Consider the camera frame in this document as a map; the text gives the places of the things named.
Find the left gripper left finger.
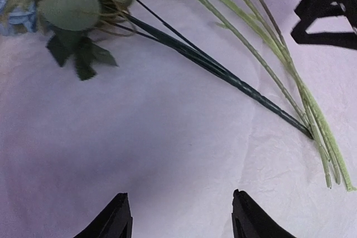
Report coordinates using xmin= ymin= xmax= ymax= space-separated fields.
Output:
xmin=74 ymin=193 xmax=132 ymax=238

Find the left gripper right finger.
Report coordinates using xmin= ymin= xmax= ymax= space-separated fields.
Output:
xmin=231 ymin=189 xmax=295 ymax=238

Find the blue hydrangea fake flower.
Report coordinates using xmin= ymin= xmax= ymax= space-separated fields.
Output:
xmin=1 ymin=0 xmax=312 ymax=137

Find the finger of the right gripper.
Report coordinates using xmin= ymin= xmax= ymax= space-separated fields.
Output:
xmin=291 ymin=0 xmax=356 ymax=50

